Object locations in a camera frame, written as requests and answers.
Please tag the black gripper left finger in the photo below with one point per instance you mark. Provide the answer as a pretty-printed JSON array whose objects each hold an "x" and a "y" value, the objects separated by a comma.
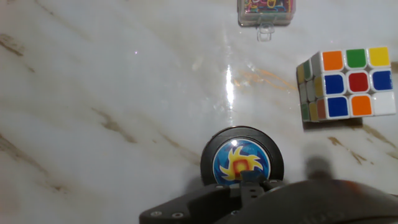
[{"x": 202, "y": 202}]

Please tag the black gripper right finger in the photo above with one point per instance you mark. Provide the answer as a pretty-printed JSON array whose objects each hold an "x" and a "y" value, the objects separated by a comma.
[{"x": 258, "y": 183}]

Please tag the black yo-yo with blue sticker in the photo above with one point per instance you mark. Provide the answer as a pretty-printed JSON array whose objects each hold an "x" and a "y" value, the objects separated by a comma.
[{"x": 239, "y": 155}]

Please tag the white Rubik's cube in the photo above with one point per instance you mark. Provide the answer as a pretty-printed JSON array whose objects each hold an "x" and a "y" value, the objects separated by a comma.
[{"x": 357, "y": 82}]

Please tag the marble pattern table sheet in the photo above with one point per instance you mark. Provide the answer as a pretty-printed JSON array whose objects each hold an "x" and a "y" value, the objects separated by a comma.
[{"x": 93, "y": 93}]

